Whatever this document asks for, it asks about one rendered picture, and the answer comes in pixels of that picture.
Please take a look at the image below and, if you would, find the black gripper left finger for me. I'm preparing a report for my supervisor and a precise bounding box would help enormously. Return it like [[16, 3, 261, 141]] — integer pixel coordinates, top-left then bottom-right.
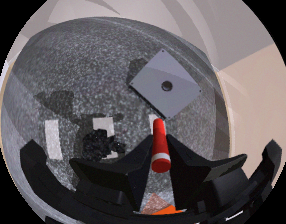
[[68, 135, 152, 212]]

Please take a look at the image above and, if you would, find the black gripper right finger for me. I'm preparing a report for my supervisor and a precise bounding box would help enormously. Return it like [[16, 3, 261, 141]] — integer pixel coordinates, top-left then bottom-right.
[[166, 133, 248, 210]]

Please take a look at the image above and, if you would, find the red peg with white band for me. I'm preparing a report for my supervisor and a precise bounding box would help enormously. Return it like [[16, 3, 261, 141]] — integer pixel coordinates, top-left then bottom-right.
[[151, 119, 171, 173]]

